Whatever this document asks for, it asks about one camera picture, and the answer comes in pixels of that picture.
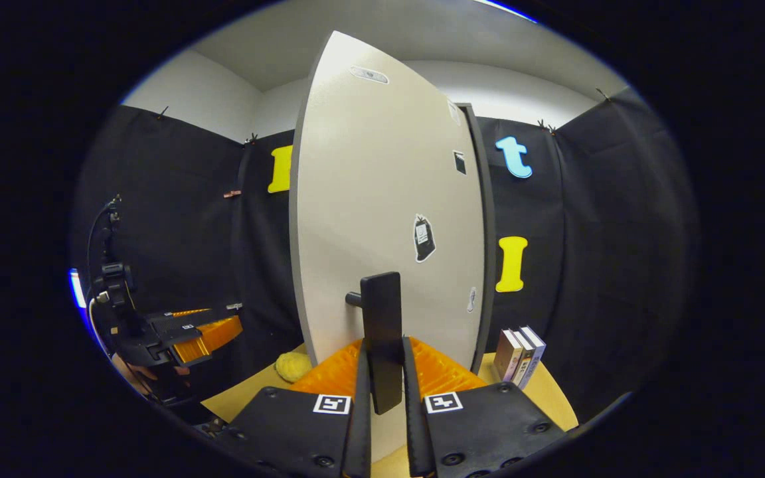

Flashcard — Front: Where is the brown book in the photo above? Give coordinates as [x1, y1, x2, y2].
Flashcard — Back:
[494, 329, 523, 382]

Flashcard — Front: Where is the yellow lemon toy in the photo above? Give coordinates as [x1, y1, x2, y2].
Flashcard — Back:
[275, 352, 314, 384]

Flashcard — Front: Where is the black backdrop cloth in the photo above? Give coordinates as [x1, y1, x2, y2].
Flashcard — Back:
[69, 86, 701, 426]

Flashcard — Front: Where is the dark grey cabinet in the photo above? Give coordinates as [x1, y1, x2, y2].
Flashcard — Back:
[457, 103, 497, 374]

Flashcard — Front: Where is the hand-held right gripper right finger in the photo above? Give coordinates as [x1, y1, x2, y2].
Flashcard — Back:
[400, 336, 568, 478]

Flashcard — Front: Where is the black cable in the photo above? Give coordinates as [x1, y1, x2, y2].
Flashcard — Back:
[86, 195, 123, 293]

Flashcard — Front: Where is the black door handle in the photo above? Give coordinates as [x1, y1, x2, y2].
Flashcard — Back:
[345, 271, 404, 416]

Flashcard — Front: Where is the blue book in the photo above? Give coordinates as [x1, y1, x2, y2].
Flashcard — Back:
[521, 325, 547, 389]

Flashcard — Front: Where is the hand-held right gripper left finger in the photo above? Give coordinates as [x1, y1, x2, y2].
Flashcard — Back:
[213, 337, 373, 478]

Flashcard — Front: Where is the beige cabinet door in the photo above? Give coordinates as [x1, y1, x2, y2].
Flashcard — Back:
[288, 30, 487, 464]

